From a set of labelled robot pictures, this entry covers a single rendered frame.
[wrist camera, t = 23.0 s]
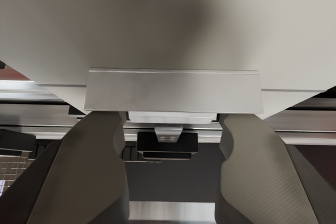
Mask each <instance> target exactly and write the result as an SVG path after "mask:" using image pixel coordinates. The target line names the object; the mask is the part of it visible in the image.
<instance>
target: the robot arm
mask: <svg viewBox="0 0 336 224"><path fill-rule="evenodd" d="M127 120H129V112H128V111H92V112H90V113H89V114H87V115H86V116H85V117H83V118H82V119H81V120H80V121H79V122H78V123H76V124H75V125H74V126H73V127H72V128H71V129H70V130H69V131H68V132H67V133H66V134H65V135H64V136H63V138H62V139H61V140H53V141H52V142H51V143H50V144H49V145H48V146H47V147H46V148H45V149H44V150H43V151H42V153H41V154H40V155H39V156H38V157H37V158H36V159H35V160H34V161H33V162H32V163H31V164H30V165H29V166H28V167H27V168H26V169H25V171H24V172H23V173H22V174H21V175H20V176H19V177H18V178H17V179H16V180H15V181H14V182H13V183H12V184H11V185H10V186H9V187H8V189H7V190H6V191H5V192H4V193H3V194H2V195H1V196H0V224H126V223H127V221H128V219H129V216H130V202H129V187H128V181H127V174H126V167H125V163H124V161H123V160H122V159H121V158H120V154H121V152H122V150H123V148H124V147H125V145H126V142H125V134H124V127H123V125H124V124H125V122H126V121H127ZM216 121H218V122H219V124H220V125H221V127H222V133H221V139H220V144H219V147H220V149H221V151H222V152H223V154H224V156H225V159H226V160H225V161H224V162H223V163H222V165H221V169H220V173H219V178H218V183H217V187H216V192H215V208H214V219H215V222H216V224H336V190H335V189H334V188H333V187H332V185H331V184H330V183H329V182H328V181H327V180H326V179H325V178H324V177H323V176H322V175H321V173H320V172H319V171H318V170H317V169H316V168H315V167H314V166H313V165H312V164H311V163H310V162H309V160H308V159H307V158H306V157H305V156H304V155H303V154H302V153H301V152H300V151H299V150H298V148H297V147H296V146H293V145H287V144H286V143H285V142H284V141H283V140H282V139H281V137H280V136H279V135H278V134H277V133H276V132H275V131H274V130H273V129H272V128H271V127H270V126H269V125H268V124H266V123H265V122H264V121H263V120H262V119H260V118H259V117H258V116H256V115H255V114H241V113H217V114H216Z"/></svg>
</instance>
